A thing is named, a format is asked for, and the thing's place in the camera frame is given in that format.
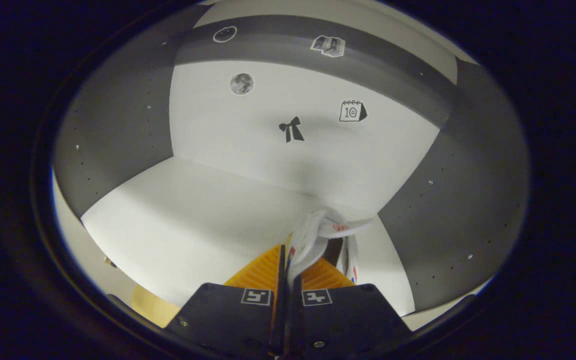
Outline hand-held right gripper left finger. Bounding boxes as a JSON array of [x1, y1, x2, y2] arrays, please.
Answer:
[[162, 244, 289, 358]]

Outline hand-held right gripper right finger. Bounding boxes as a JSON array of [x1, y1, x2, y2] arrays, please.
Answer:
[[288, 256, 414, 358]]

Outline white shoe with striped side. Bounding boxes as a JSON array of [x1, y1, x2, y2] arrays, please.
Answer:
[[285, 207, 376, 291]]

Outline light grey cabinet door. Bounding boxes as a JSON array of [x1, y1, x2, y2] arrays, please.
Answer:
[[400, 277, 494, 332], [52, 170, 141, 313]]

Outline grey shoe cabinet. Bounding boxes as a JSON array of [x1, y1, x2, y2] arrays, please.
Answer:
[[50, 0, 531, 331]]

